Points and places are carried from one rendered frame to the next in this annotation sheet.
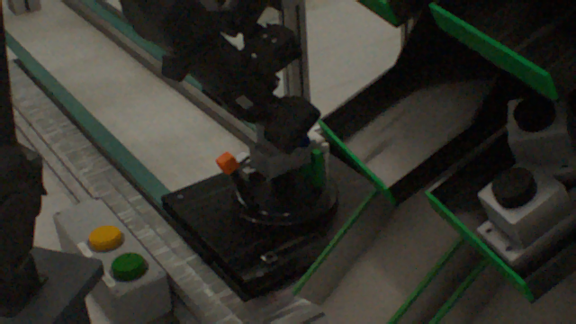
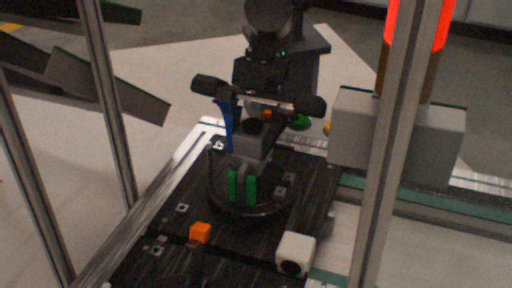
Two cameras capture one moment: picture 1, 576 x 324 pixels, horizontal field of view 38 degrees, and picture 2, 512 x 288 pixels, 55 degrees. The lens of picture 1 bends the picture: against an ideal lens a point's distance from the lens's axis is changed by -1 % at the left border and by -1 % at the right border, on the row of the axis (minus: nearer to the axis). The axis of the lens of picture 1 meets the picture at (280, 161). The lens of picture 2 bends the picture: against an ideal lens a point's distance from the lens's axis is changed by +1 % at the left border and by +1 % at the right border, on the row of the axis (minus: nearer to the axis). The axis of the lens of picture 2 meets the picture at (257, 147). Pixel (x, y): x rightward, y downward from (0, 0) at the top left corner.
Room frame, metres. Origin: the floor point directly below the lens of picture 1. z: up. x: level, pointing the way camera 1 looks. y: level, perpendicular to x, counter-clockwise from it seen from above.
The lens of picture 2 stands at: (1.34, -0.36, 1.50)
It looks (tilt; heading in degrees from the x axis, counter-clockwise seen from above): 38 degrees down; 140
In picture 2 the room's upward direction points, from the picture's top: straight up
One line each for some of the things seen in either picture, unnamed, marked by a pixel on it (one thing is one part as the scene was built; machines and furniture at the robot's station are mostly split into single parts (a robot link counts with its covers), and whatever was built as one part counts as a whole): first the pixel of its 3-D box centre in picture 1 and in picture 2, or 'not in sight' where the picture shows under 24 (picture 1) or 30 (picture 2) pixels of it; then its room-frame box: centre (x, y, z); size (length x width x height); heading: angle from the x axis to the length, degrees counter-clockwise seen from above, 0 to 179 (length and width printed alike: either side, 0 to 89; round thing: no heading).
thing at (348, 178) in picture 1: (284, 210); (252, 196); (0.90, 0.00, 0.96); 0.24 x 0.24 x 0.02; 31
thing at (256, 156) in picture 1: (285, 137); (250, 146); (0.91, -0.01, 1.07); 0.08 x 0.04 x 0.07; 121
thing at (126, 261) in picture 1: (129, 267); (298, 123); (0.81, 0.19, 0.96); 0.04 x 0.04 x 0.02
